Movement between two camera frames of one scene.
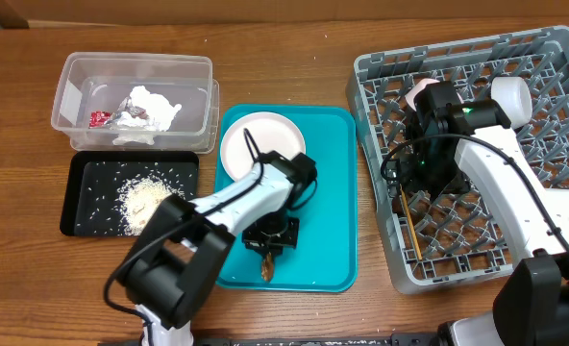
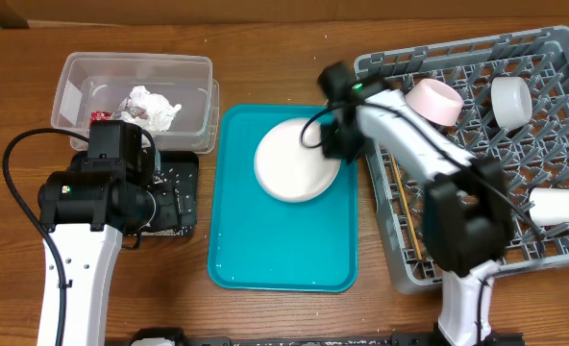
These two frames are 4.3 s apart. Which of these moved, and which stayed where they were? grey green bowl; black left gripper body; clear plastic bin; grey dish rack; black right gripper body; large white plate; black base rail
Moved: black right gripper body; large white plate; black left gripper body
Stayed: clear plastic bin; grey green bowl; black base rail; grey dish rack
